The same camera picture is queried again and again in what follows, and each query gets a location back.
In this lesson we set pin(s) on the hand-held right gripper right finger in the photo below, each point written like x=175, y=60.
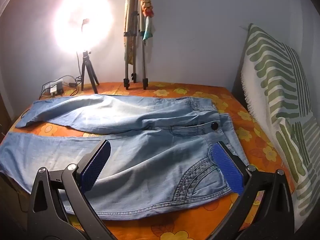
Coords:
x=227, y=167

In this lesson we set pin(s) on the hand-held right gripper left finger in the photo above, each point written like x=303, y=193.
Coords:
x=96, y=165

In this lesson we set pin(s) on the light blue denim pants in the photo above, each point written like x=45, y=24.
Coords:
x=150, y=155

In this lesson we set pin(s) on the orange floral blanket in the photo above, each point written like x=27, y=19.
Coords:
x=257, y=140

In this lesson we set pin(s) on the black power adapter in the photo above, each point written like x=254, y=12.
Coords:
x=60, y=87

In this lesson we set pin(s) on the white power strip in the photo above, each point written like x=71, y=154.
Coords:
x=51, y=90

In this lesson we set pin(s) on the green striped white pillow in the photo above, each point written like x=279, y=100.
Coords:
x=275, y=80

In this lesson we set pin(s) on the tall silver tripod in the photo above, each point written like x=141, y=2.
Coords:
x=143, y=62

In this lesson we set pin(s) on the colourful patterned cloth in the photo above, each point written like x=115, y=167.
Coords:
x=147, y=7

